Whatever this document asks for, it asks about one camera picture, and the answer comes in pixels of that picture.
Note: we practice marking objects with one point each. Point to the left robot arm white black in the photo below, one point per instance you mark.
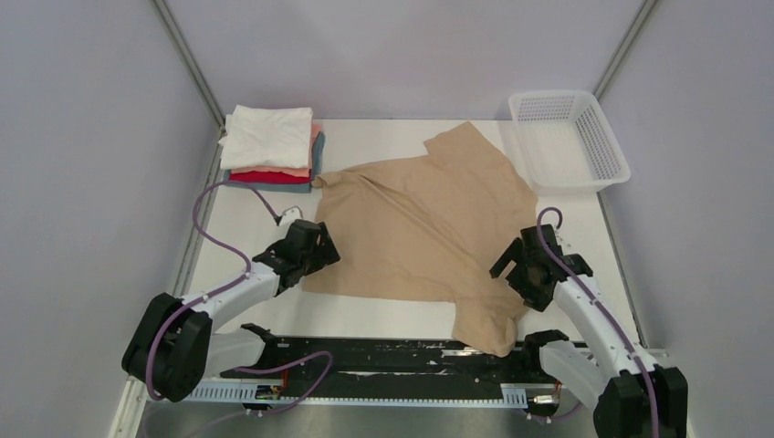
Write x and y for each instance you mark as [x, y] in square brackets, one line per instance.
[178, 341]

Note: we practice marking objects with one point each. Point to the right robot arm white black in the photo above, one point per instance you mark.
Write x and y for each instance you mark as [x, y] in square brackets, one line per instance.
[629, 393]

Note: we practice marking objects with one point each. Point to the white plastic basket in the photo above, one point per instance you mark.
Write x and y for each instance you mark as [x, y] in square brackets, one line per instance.
[567, 142]

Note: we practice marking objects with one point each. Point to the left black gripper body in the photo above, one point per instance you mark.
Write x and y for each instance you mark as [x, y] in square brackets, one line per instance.
[308, 258]

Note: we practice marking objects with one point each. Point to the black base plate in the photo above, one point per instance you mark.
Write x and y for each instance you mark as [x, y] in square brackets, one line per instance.
[393, 369]

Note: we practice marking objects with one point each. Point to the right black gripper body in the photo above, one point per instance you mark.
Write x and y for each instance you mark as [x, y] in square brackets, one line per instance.
[519, 278]

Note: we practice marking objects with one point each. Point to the red folded t shirt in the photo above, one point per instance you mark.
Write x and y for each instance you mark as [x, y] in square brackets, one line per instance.
[278, 178]

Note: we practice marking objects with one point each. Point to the left corner aluminium post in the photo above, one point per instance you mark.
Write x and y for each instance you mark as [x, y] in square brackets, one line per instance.
[182, 48]

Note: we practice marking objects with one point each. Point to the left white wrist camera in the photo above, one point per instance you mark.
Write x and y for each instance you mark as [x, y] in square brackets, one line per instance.
[289, 216]

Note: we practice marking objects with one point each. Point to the beige t shirt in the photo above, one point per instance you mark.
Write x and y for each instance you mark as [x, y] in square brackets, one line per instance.
[429, 228]

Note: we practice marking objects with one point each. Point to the pink folded t shirt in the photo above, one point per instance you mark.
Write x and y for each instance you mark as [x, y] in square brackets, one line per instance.
[293, 172]

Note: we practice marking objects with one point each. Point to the left side aluminium rail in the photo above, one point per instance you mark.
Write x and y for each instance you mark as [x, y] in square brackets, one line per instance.
[182, 275]

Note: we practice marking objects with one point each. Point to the white folded t shirt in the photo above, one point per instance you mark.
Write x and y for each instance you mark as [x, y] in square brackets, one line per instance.
[266, 137]

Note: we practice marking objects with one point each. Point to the corner aluminium post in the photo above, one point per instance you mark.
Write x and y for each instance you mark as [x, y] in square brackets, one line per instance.
[182, 48]
[630, 36]

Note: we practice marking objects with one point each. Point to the aluminium frame rail front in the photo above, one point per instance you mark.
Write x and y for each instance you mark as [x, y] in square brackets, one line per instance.
[423, 349]

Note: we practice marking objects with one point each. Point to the right corner aluminium post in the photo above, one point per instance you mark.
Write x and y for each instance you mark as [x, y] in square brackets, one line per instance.
[630, 36]

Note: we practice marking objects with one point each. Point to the blue grey folded t shirt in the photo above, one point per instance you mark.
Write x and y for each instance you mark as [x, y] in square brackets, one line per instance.
[297, 188]

